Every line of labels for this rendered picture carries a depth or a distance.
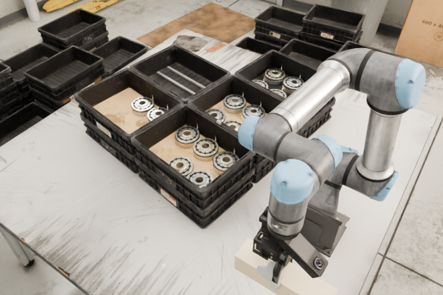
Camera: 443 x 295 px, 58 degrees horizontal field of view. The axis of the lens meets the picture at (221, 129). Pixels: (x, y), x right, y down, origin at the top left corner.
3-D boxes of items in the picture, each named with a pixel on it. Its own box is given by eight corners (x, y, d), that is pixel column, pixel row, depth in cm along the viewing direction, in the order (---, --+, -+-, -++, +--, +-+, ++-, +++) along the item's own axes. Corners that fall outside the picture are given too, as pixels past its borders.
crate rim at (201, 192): (258, 152, 152) (258, 147, 151) (202, 198, 136) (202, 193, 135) (185, 107, 173) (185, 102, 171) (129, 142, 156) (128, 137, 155)
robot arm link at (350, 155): (316, 172, 151) (331, 139, 150) (350, 188, 144) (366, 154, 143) (306, 170, 141) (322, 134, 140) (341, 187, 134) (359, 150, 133)
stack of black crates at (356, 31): (356, 67, 332) (370, 15, 301) (340, 87, 311) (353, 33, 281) (308, 52, 350) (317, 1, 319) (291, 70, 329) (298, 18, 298)
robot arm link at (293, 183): (325, 167, 74) (300, 195, 69) (316, 204, 81) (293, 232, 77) (288, 148, 78) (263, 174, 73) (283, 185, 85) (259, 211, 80)
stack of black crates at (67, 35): (91, 57, 343) (79, 7, 313) (117, 68, 331) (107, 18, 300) (53, 80, 319) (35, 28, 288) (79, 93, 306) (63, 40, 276)
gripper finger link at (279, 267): (276, 271, 93) (285, 243, 89) (283, 275, 92) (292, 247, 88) (267, 284, 90) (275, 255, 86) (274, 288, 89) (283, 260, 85)
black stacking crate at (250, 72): (336, 100, 191) (341, 81, 184) (300, 131, 175) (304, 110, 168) (270, 68, 211) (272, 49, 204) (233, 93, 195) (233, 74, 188)
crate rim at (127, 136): (185, 107, 173) (185, 102, 171) (129, 142, 156) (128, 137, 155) (128, 70, 193) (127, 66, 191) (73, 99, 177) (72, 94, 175)
